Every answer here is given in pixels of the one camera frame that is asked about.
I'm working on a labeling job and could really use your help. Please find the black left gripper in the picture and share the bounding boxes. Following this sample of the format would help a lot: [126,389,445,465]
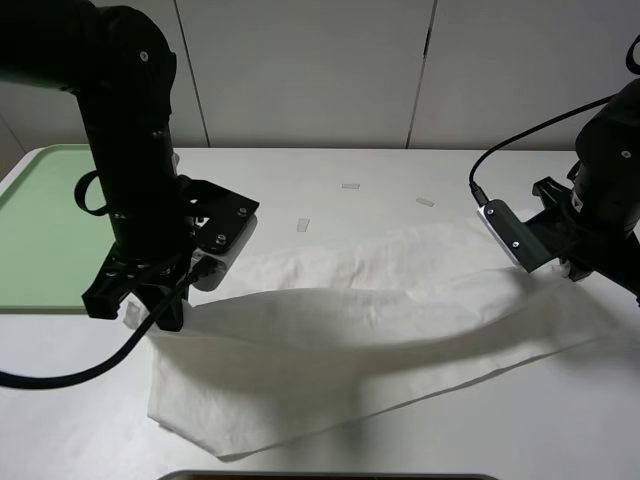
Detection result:
[82,245,194,332]

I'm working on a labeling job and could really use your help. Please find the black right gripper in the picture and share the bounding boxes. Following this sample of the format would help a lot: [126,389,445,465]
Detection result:
[559,220,639,302]

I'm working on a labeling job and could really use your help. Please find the white short sleeve shirt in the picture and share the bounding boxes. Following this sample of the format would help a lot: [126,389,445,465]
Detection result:
[147,219,617,457]

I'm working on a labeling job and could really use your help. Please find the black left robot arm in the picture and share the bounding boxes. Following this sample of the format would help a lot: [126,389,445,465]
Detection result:
[1,1,194,332]

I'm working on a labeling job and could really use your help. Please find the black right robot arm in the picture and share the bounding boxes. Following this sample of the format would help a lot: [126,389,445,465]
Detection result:
[566,79,639,296]

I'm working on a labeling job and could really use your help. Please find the green plastic tray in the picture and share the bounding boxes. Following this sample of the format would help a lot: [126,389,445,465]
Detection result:
[1,145,114,313]

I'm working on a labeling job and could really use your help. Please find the clear tape strip right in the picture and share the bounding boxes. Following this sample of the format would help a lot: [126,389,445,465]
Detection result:
[416,197,435,207]

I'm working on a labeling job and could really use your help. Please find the clear tape strip left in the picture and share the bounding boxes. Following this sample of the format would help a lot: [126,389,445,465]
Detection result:
[296,218,310,233]

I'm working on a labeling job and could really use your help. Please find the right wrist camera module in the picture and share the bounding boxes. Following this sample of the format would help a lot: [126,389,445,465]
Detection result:
[470,177,587,273]

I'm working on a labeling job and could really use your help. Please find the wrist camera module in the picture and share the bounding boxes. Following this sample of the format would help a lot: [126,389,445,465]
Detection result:
[470,177,587,273]
[178,175,260,292]

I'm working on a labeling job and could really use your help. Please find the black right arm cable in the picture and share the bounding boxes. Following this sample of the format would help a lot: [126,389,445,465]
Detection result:
[468,94,616,205]

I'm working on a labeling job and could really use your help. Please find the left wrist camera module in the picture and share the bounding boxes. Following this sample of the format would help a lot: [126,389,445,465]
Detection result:
[178,175,260,292]

